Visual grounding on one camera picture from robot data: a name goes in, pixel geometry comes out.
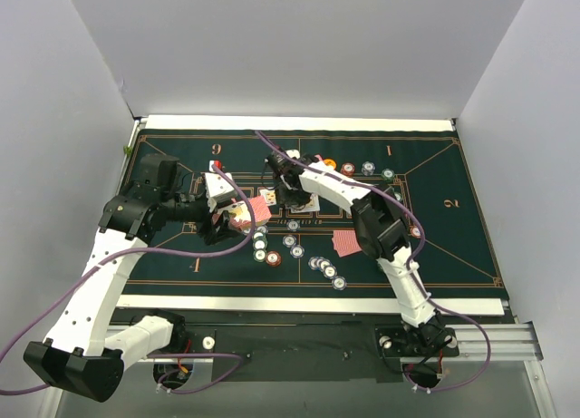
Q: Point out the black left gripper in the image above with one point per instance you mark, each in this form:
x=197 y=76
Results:
x=213 y=225

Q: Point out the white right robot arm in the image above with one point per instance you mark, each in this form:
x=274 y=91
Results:
x=381 y=231

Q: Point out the blue chip stack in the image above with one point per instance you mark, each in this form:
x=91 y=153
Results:
x=368 y=168

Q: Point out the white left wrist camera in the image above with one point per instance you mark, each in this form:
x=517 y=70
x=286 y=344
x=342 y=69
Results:
x=219 y=192

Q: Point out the green poker table mat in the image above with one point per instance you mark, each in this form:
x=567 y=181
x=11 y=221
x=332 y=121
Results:
x=431 y=179

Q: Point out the red playing card deck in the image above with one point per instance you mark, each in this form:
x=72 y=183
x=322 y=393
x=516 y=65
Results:
x=240 y=217

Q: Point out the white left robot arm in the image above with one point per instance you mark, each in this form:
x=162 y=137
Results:
x=76 y=355

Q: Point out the green poker chip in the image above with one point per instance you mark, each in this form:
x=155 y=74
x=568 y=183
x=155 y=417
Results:
x=260 y=255
x=258 y=235
x=259 y=244
x=388 y=175

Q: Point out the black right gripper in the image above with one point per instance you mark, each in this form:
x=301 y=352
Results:
x=290 y=191

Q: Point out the face-up diamonds playing card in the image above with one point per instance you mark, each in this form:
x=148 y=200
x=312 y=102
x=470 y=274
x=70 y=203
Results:
x=269 y=196
x=312 y=206

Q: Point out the orange big blind button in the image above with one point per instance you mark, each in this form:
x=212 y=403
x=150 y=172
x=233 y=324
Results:
x=330 y=163

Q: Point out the red poker chip stack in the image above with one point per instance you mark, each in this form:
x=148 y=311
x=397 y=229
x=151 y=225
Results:
x=273 y=259

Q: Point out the aluminium mounting rail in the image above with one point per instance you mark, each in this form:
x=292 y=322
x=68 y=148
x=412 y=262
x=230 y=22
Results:
x=499 y=342

